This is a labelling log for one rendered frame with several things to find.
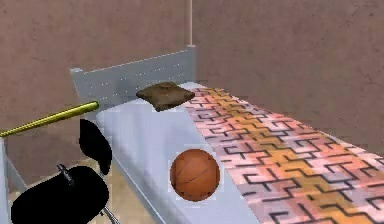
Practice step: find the brown pillow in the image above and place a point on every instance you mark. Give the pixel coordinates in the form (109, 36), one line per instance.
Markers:
(165, 95)

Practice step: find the grey bed with patterned blanket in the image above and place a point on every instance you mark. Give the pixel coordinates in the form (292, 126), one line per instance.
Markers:
(156, 140)

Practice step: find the orange basketball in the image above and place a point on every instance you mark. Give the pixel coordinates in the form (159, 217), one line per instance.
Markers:
(195, 175)

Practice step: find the yellow baseball bat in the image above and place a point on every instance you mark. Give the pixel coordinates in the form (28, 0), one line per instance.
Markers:
(50, 118)

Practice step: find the black office chair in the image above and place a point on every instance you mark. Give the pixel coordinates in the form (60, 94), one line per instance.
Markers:
(63, 196)

